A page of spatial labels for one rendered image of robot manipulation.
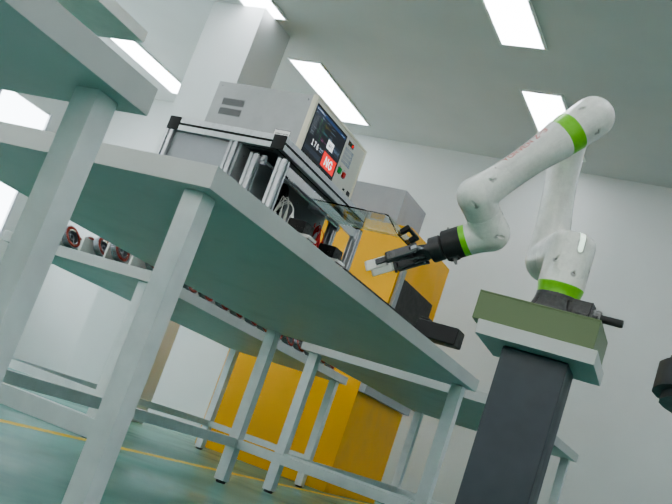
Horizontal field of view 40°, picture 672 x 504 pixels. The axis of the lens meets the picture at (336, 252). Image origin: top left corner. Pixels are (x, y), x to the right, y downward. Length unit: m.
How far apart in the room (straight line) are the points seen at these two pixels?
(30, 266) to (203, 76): 5.97
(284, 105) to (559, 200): 0.92
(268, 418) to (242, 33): 2.96
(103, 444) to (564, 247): 1.38
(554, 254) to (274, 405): 4.30
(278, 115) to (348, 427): 3.80
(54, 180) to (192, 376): 7.85
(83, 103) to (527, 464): 1.51
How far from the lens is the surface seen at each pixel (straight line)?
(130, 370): 1.87
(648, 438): 7.85
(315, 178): 2.95
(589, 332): 2.48
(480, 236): 2.62
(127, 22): 2.62
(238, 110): 3.07
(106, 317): 6.99
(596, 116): 2.72
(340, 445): 6.44
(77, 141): 1.48
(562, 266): 2.60
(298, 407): 4.52
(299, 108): 2.96
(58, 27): 1.38
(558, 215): 2.81
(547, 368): 2.52
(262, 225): 2.04
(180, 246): 1.88
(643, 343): 8.00
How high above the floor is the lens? 0.30
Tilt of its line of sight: 11 degrees up
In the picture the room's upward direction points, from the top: 19 degrees clockwise
